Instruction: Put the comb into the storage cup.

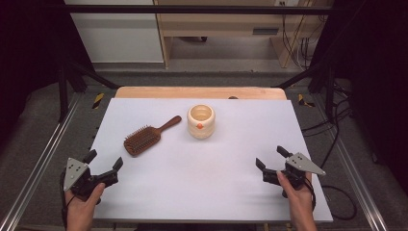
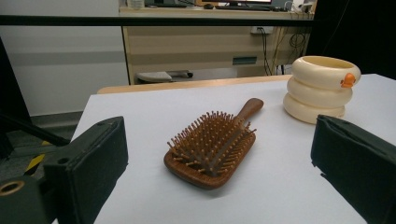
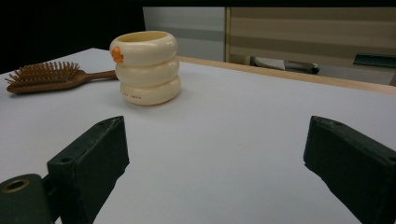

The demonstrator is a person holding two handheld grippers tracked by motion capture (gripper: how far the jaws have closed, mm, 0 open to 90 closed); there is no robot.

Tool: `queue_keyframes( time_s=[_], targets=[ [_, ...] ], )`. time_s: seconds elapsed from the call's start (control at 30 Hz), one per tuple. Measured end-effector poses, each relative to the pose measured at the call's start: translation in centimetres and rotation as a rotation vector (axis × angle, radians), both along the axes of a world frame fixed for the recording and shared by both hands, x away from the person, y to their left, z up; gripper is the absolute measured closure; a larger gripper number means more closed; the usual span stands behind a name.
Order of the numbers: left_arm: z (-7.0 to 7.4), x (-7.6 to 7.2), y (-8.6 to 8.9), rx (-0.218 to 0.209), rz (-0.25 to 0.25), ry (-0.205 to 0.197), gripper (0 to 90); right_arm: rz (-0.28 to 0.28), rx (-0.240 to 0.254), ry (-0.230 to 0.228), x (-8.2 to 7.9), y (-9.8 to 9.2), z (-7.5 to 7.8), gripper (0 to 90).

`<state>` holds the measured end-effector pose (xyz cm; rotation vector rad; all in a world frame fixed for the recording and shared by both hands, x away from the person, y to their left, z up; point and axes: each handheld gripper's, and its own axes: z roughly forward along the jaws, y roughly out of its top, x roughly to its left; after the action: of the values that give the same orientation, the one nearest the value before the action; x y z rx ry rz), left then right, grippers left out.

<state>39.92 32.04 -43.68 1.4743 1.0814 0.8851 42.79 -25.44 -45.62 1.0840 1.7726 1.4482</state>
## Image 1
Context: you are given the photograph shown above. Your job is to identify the white cabinet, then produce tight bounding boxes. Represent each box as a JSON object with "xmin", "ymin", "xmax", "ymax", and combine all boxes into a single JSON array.
[{"xmin": 63, "ymin": 0, "xmax": 165, "ymax": 64}]

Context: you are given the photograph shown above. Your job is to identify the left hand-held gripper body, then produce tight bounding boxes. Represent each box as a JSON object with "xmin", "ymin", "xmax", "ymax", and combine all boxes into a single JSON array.
[{"xmin": 63, "ymin": 157, "xmax": 120, "ymax": 201}]

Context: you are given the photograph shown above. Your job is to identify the yellow black striped tape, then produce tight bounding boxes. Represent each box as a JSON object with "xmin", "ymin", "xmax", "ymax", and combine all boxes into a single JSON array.
[
  {"xmin": 297, "ymin": 93, "xmax": 316, "ymax": 109},
  {"xmin": 91, "ymin": 92, "xmax": 106, "ymax": 110}
]

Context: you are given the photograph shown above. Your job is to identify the hanging desk cables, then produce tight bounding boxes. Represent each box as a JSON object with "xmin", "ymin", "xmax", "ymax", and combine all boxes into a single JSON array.
[{"xmin": 279, "ymin": 0, "xmax": 325, "ymax": 70}]

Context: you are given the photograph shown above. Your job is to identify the cream ribbed cup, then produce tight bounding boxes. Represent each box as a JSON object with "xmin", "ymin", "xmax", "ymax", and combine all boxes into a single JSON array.
[{"xmin": 187, "ymin": 104, "xmax": 217, "ymax": 141}]

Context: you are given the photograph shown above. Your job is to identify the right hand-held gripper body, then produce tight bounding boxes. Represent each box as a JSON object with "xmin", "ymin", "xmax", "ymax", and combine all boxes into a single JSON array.
[{"xmin": 263, "ymin": 152, "xmax": 327, "ymax": 191}]

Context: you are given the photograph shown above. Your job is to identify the person's right hand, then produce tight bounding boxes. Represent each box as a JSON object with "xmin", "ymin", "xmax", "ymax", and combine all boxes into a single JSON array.
[{"xmin": 276, "ymin": 170, "xmax": 314, "ymax": 219}]

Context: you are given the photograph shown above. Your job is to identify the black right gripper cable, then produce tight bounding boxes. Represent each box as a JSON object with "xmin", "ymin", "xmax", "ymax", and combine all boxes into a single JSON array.
[{"xmin": 302, "ymin": 177, "xmax": 358, "ymax": 221}]

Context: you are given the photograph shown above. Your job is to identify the dark curtain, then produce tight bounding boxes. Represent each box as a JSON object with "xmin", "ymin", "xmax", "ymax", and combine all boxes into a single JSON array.
[
  {"xmin": 309, "ymin": 0, "xmax": 408, "ymax": 187},
  {"xmin": 0, "ymin": 0, "xmax": 94, "ymax": 142}
]

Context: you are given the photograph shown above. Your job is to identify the black floor cables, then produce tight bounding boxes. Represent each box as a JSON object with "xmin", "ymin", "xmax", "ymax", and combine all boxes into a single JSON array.
[{"xmin": 300, "ymin": 81, "xmax": 354, "ymax": 169}]

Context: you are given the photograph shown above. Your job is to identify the black metal crossbar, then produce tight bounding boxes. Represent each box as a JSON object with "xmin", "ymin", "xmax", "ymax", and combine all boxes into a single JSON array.
[{"xmin": 62, "ymin": 4, "xmax": 352, "ymax": 15}]

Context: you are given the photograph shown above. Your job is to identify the light wooden desk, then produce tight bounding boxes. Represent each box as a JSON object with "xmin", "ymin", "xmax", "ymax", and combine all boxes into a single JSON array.
[{"xmin": 153, "ymin": 0, "xmax": 335, "ymax": 69}]

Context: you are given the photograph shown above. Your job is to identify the aluminium rail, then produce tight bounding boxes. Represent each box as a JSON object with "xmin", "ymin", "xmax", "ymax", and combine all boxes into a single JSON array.
[
  {"xmin": 311, "ymin": 94, "xmax": 390, "ymax": 231},
  {"xmin": 0, "ymin": 91, "xmax": 83, "ymax": 231}
]

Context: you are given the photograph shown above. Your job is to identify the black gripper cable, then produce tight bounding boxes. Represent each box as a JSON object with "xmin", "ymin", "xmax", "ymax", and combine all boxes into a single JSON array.
[
  {"xmin": 59, "ymin": 170, "xmax": 76, "ymax": 229},
  {"xmin": 302, "ymin": 177, "xmax": 358, "ymax": 221}
]

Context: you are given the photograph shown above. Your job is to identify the brown wooden hairbrush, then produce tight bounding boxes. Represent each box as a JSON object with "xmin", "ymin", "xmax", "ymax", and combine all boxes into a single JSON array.
[{"xmin": 123, "ymin": 115, "xmax": 183, "ymax": 158}]

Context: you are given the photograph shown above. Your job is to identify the person's left hand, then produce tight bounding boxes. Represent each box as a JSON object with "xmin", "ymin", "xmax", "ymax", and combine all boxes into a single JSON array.
[{"xmin": 64, "ymin": 182, "xmax": 106, "ymax": 225}]

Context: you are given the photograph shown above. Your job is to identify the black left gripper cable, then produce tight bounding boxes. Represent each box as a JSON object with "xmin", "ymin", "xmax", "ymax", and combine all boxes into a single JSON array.
[{"xmin": 59, "ymin": 170, "xmax": 76, "ymax": 229}]

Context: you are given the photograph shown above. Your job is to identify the black metal stand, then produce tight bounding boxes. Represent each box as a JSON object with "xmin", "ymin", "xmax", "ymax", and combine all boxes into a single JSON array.
[
  {"xmin": 57, "ymin": 60, "xmax": 121, "ymax": 123},
  {"xmin": 271, "ymin": 61, "xmax": 339, "ymax": 123}
]

